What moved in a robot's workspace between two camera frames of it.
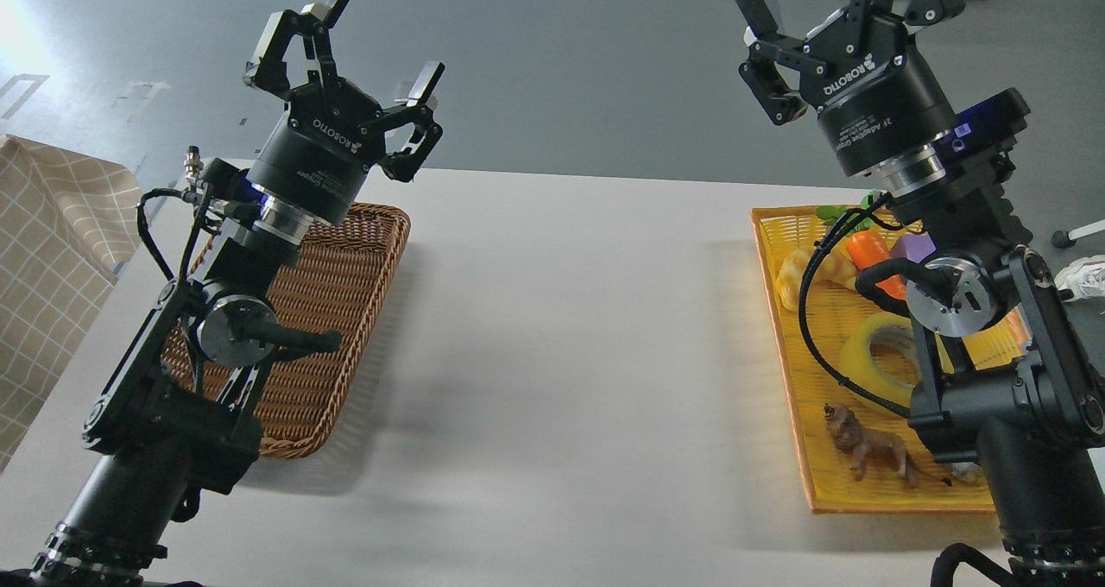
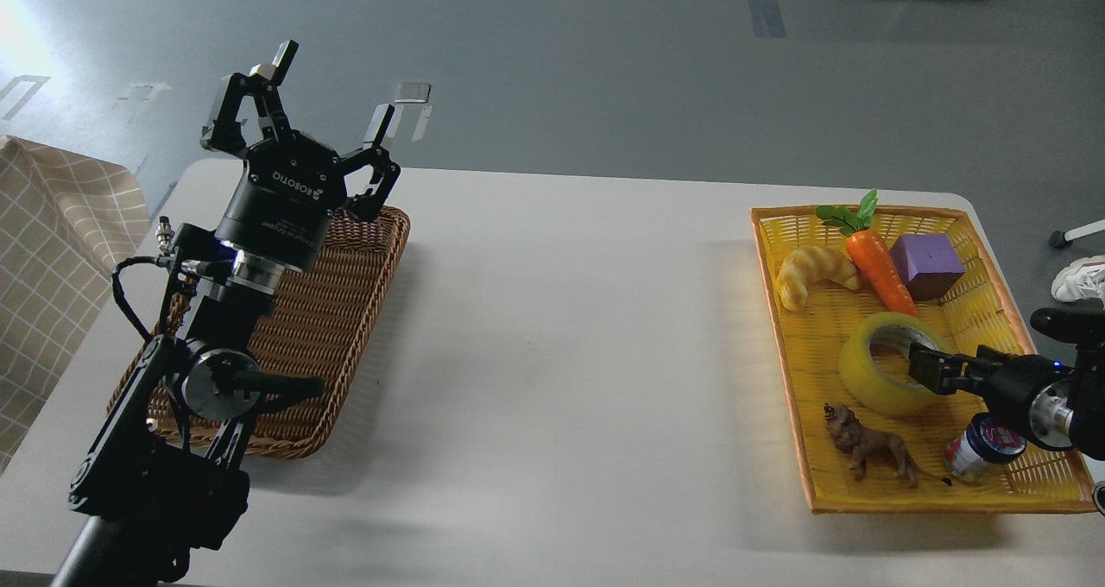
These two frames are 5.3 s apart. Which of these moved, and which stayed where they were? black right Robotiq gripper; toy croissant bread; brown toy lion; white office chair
Moved: black right Robotiq gripper
Stayed: white office chair; toy croissant bread; brown toy lion
